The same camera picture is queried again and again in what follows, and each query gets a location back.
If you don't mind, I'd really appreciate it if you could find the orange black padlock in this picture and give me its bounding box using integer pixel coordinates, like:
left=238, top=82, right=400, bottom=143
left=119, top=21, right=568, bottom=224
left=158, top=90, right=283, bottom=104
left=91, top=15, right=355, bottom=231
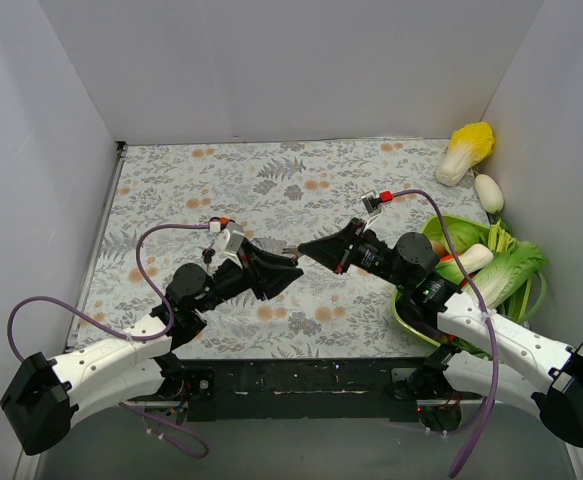
left=209, top=217, right=230, bottom=225

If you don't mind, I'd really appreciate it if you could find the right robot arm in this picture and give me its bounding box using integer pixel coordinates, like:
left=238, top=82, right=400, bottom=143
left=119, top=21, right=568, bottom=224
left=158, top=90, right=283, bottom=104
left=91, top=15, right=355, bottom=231
left=298, top=218, right=583, bottom=447

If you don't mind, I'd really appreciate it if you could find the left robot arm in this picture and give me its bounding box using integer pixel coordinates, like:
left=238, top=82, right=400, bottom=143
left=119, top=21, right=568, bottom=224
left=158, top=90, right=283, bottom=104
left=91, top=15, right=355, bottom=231
left=0, top=240, right=303, bottom=456

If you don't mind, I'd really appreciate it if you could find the green plastic basket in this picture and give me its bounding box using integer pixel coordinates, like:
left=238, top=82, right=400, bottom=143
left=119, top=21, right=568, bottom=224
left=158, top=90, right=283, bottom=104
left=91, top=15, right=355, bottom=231
left=391, top=213, right=532, bottom=359

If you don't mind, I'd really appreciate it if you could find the brown kiwi potato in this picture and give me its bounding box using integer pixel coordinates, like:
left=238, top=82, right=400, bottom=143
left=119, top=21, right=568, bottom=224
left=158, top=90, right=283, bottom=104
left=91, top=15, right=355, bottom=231
left=431, top=241, right=447, bottom=258

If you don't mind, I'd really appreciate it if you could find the green round cabbage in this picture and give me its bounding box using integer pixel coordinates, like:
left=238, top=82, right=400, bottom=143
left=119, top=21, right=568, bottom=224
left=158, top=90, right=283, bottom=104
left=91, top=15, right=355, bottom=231
left=442, top=223, right=482, bottom=255

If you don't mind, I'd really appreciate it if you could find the floral table mat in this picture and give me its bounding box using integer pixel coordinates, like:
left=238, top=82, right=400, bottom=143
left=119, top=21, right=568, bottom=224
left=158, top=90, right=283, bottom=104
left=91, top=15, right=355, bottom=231
left=68, top=139, right=487, bottom=359

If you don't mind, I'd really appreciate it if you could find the white bok choy stalk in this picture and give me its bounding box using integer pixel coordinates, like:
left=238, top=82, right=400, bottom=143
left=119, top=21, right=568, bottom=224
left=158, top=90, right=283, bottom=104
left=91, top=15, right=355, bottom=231
left=459, top=244, right=494, bottom=274

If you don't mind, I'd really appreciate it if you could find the white radish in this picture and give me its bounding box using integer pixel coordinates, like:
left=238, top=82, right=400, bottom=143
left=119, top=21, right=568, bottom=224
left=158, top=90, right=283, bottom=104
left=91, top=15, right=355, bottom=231
left=474, top=174, right=505, bottom=214

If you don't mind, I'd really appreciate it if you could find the yellow white napa cabbage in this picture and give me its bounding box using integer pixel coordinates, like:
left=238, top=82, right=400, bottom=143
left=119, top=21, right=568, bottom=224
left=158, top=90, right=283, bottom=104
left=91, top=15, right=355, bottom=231
left=435, top=122, right=495, bottom=186

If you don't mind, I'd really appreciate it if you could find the green leafy lettuce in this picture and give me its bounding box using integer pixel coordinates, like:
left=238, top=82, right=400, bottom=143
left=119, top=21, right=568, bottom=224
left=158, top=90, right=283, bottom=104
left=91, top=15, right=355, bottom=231
left=472, top=220, right=547, bottom=324

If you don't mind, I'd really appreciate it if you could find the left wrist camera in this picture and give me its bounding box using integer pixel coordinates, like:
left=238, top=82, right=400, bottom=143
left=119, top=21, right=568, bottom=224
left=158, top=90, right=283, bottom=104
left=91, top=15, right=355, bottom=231
left=217, top=222, right=245, bottom=265

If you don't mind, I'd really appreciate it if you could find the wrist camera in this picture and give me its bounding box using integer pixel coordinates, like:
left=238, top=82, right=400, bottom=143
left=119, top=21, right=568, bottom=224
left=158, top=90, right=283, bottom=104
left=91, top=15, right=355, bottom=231
left=361, top=190, right=394, bottom=229
left=217, top=222, right=245, bottom=265

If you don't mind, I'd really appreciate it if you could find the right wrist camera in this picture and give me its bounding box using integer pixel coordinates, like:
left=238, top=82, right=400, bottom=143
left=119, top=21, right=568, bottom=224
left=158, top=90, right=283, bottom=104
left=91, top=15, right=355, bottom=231
left=361, top=190, right=394, bottom=229

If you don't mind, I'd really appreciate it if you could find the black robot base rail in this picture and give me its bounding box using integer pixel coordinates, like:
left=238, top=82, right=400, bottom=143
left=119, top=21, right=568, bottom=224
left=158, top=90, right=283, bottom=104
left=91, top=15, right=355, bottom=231
left=140, top=357, right=464, bottom=432

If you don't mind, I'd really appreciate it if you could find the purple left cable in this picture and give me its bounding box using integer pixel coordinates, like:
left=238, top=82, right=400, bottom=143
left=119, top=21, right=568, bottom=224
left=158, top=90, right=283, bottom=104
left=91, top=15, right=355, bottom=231
left=8, top=221, right=222, bottom=459

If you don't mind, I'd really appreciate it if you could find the purple cable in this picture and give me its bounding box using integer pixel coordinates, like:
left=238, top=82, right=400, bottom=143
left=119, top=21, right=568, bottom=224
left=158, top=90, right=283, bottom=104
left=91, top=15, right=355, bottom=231
left=8, top=221, right=222, bottom=459
left=390, top=188, right=500, bottom=479

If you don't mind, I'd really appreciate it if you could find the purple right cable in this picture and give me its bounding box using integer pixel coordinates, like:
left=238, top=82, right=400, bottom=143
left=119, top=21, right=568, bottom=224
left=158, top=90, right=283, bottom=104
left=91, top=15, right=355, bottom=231
left=390, top=188, right=500, bottom=479

